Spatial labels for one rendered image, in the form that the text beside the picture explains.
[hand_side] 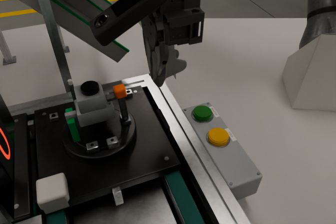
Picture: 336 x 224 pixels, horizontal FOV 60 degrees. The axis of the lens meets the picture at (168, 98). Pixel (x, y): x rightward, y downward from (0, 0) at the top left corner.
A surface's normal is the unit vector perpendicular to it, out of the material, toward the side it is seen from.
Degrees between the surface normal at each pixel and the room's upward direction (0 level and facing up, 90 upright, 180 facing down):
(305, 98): 90
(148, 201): 0
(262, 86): 0
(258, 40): 0
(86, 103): 90
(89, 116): 90
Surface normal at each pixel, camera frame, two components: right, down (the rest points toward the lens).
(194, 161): 0.00, -0.74
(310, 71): -0.10, 0.66
